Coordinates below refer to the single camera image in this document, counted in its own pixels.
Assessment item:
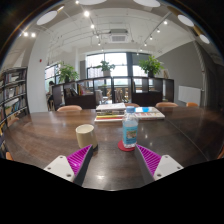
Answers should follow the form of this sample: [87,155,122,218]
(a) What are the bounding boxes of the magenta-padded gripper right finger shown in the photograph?
[133,144,184,186]

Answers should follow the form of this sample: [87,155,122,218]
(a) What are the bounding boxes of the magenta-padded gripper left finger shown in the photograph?
[43,143,95,187]

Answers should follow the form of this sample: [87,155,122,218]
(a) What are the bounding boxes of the clear plastic water bottle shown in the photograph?
[121,106,139,149]

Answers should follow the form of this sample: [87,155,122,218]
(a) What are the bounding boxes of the cream paper cup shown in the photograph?
[75,123,99,150]

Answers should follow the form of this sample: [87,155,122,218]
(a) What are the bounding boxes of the flat round red coaster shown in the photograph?
[117,139,138,153]

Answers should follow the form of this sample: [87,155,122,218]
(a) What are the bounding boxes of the flat blue-covered magazine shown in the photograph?
[133,106,166,121]

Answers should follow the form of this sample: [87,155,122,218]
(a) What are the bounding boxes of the orange chairs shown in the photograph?
[4,101,224,161]

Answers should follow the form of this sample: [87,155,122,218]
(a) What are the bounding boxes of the dark cube shelf unit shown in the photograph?
[51,76,175,110]

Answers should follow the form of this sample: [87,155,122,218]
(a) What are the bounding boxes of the stack of books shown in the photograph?
[94,102,127,122]

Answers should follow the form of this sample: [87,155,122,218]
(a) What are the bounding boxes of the person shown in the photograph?
[46,80,57,111]

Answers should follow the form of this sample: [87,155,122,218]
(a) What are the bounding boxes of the tall dark bookshelf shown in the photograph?
[0,66,29,133]

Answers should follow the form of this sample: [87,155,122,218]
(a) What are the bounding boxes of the potted green plant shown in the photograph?
[57,62,80,84]
[138,55,165,79]
[95,60,116,78]

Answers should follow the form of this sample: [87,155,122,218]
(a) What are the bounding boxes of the white ceiling air conditioner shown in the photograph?
[108,28,130,44]

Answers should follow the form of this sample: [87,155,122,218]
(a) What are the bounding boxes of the round white ceiling lamps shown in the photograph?
[35,0,211,45]

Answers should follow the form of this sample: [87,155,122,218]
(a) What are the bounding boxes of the track ceiling spotlights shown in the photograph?
[21,0,169,48]

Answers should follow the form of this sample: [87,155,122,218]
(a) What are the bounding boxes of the white wall radiator panel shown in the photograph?
[177,85,202,107]

